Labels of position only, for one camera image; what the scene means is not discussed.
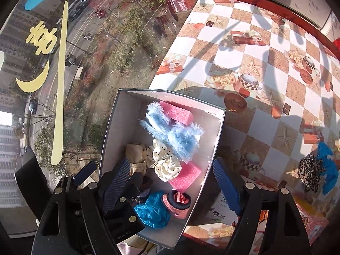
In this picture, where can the white green printed carton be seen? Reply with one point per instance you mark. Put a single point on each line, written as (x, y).
(221, 212)

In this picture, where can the leopard print scrunchie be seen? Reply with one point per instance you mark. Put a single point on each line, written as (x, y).
(308, 171)

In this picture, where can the pink foam sponge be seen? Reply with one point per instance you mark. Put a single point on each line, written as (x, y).
(186, 175)
(176, 111)

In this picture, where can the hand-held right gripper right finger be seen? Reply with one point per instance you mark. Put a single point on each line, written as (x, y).
(225, 183)

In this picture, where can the white polka dot scrunchie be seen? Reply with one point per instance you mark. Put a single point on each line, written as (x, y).
(162, 162)

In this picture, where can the beige scrunchie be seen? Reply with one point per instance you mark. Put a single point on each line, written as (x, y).
(135, 154)

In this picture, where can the blue plastic shoe cover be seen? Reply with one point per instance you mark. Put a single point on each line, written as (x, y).
(151, 212)
(329, 170)

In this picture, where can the pink printed packet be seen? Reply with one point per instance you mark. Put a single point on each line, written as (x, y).
(313, 223)

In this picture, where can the light blue fluffy cloth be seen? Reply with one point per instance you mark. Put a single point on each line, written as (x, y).
(180, 140)

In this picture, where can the white cardboard box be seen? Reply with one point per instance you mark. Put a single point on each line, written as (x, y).
(119, 127)

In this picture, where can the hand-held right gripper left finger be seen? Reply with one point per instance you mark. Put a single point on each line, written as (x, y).
(117, 183)

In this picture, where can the checkered printed tablecloth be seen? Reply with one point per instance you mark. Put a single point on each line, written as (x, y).
(265, 143)

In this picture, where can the pink knit sock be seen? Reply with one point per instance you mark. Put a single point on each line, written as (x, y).
(172, 207)

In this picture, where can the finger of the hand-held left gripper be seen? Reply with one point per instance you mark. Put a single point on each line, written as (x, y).
(86, 171)
(127, 217)

